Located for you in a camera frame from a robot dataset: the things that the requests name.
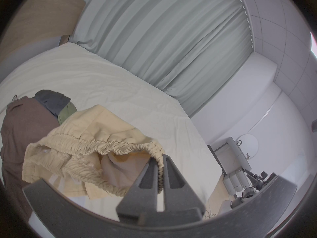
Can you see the pale green curtain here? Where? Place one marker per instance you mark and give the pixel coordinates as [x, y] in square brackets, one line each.
[173, 38]

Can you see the bed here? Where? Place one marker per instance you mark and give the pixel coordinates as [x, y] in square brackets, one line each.
[123, 88]

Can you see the black garment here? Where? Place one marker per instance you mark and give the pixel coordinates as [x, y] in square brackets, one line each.
[49, 100]

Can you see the green garment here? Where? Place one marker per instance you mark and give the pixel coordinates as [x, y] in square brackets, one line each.
[66, 113]

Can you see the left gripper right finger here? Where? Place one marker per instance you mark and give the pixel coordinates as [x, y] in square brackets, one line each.
[178, 194]

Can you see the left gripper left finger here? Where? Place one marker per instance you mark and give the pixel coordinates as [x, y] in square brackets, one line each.
[142, 192]

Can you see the brown garment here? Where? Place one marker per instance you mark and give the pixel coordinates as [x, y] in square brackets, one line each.
[24, 128]

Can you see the white table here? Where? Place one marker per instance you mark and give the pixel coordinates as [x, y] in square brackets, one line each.
[232, 155]

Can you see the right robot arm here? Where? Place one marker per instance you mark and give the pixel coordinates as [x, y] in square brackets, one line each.
[247, 193]

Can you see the beige shorts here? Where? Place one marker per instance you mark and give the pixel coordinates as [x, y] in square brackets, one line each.
[99, 123]

